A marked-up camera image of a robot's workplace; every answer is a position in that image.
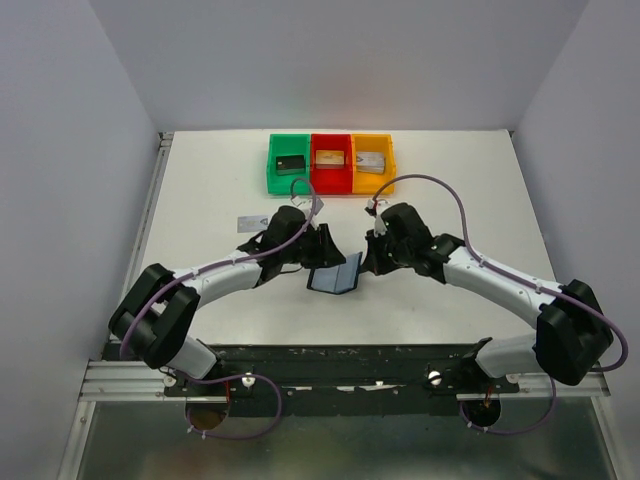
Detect black leather card holder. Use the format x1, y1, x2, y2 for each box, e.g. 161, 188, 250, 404
305, 251, 365, 295

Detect silver credit card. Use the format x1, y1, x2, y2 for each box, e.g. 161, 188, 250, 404
237, 215, 270, 233

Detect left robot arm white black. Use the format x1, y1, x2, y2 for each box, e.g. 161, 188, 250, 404
108, 206, 346, 380

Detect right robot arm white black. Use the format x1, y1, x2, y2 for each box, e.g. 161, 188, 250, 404
360, 202, 613, 386

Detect black card in green bin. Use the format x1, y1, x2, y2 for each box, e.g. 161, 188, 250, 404
275, 154, 306, 176

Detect silver cards in yellow bin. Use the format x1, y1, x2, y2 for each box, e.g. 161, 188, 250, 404
356, 151, 386, 174

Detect gold card in red bin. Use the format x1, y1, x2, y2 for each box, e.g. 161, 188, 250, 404
315, 150, 345, 169

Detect yellow plastic bin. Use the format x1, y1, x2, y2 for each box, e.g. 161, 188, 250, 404
352, 133, 397, 195

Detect red plastic bin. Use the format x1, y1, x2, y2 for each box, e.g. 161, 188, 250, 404
310, 133, 353, 195

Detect green plastic bin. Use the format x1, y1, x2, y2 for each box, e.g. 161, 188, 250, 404
266, 133, 311, 196

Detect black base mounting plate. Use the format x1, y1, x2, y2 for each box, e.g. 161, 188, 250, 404
102, 343, 584, 419

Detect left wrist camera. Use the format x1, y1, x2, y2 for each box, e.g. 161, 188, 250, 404
290, 195, 324, 215

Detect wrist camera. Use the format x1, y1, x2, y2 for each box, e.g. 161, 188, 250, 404
290, 195, 324, 215
365, 199, 392, 237

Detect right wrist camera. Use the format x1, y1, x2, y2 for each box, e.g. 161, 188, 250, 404
365, 199, 392, 237

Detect aluminium rail left side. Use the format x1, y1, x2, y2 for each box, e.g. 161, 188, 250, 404
110, 131, 175, 343

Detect aluminium rail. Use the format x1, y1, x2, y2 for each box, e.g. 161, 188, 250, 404
79, 361, 611, 403
110, 131, 175, 343

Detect aluminium rail front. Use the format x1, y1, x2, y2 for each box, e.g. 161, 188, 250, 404
79, 361, 611, 403

